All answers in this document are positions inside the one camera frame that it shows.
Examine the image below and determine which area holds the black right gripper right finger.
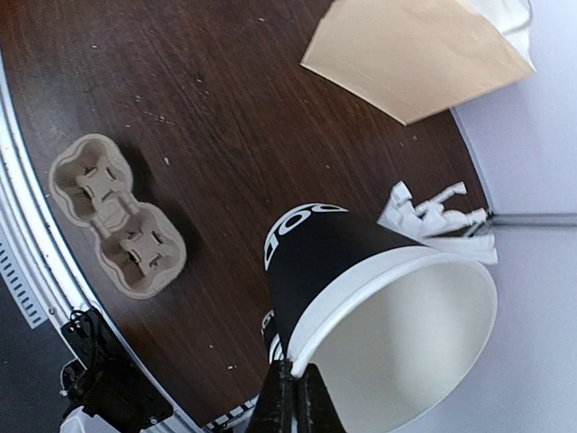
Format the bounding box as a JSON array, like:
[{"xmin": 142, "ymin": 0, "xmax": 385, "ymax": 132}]
[{"xmin": 297, "ymin": 364, "xmax": 346, "ymax": 433}]

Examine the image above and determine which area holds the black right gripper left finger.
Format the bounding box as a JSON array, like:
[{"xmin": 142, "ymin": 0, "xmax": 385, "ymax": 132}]
[{"xmin": 246, "ymin": 360, "xmax": 294, "ymax": 433}]

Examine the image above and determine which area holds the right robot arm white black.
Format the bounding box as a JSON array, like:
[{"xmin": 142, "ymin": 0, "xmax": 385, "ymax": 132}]
[{"xmin": 60, "ymin": 360, "xmax": 345, "ymax": 432}]

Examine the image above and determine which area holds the brown paper bag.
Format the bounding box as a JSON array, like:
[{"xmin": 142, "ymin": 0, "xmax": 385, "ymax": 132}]
[{"xmin": 301, "ymin": 0, "xmax": 535, "ymax": 125}]

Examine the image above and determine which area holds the black paper coffee cup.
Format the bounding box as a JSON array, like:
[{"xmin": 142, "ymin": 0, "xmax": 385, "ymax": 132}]
[{"xmin": 263, "ymin": 203, "xmax": 498, "ymax": 432}]

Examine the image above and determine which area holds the cardboard two-cup carrier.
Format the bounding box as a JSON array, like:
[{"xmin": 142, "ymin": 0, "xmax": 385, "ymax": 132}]
[{"xmin": 49, "ymin": 134, "xmax": 187, "ymax": 299}]

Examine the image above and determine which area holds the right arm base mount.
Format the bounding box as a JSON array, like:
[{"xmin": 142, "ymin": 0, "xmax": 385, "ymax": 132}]
[{"xmin": 60, "ymin": 308, "xmax": 174, "ymax": 432}]

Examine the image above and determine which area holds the wrapped white straws bundle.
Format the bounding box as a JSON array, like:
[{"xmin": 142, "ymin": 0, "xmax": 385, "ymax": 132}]
[{"xmin": 377, "ymin": 181, "xmax": 498, "ymax": 264}]

